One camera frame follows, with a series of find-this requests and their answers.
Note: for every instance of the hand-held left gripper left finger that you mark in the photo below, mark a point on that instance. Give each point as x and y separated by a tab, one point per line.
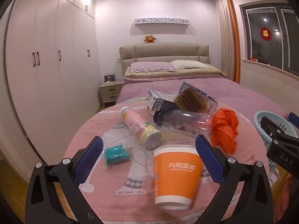
91	158

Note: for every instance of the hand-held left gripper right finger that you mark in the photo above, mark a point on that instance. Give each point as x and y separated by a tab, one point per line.
208	158

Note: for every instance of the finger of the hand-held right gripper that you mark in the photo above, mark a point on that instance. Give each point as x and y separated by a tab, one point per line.
268	127
294	120

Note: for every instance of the light blue plastic basket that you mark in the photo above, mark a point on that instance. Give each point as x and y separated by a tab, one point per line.
259	123

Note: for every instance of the orange paper cup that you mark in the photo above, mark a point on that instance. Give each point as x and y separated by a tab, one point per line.
175	179

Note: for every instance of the brown paper bag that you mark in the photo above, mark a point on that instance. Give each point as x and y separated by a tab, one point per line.
189	100

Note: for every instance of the teal tissue packet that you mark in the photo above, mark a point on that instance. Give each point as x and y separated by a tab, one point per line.
115	155

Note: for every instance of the orange plastic bag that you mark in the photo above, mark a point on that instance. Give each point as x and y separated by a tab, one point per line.
224	128

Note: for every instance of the clear bottle with black cap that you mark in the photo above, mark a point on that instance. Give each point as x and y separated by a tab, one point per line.
186	121

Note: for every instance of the pink printed blanket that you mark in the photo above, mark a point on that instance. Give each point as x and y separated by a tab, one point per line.
112	203

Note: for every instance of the purple bedspread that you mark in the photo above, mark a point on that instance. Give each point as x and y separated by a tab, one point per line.
233	91

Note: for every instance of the pink and yellow bottle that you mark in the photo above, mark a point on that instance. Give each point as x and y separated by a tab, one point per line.
135	124

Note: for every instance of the beige nightstand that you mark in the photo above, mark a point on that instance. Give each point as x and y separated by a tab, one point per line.
111	93

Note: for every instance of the small red box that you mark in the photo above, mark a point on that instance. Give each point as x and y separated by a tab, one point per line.
253	60

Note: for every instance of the dark framed window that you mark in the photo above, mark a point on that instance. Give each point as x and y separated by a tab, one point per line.
268	51

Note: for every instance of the white and black carton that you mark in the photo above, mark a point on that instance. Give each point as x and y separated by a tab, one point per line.
155	100

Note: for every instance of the folded beige quilt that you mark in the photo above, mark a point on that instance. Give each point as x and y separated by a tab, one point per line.
175	74

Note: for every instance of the red round window sticker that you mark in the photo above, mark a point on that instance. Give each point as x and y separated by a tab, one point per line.
265	33

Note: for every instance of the orange curtain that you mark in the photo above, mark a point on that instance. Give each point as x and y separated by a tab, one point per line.
234	39

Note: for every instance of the white patterned pillow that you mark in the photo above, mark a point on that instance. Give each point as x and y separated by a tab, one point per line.
189	64

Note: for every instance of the beige curtain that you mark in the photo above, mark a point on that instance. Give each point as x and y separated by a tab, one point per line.
223	39

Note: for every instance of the purple pillow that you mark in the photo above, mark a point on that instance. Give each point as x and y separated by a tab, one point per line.
151	66

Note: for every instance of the beige padded headboard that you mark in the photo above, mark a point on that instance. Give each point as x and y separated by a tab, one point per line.
163	50

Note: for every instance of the orange plush toy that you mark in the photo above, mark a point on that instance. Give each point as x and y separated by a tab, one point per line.
150	39

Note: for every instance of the small photo frame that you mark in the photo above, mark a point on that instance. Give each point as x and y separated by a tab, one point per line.
109	78

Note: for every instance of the white wall shelf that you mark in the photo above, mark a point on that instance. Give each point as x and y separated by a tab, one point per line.
161	21

